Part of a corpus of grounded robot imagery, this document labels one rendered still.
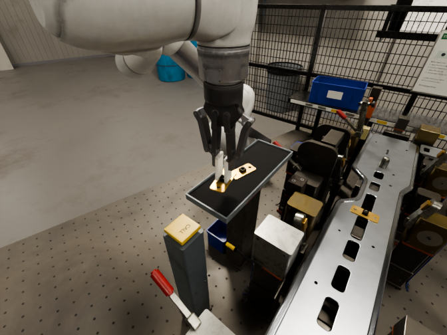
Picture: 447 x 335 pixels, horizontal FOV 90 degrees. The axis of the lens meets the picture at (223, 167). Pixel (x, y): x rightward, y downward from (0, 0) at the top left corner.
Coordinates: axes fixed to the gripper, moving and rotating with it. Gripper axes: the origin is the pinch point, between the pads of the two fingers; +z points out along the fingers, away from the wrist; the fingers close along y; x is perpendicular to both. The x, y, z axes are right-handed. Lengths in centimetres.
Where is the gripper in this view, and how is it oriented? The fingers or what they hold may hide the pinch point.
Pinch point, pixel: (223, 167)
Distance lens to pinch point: 53.3
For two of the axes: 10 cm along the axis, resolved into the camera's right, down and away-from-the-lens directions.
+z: 0.0, 8.0, 6.0
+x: 4.2, -5.4, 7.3
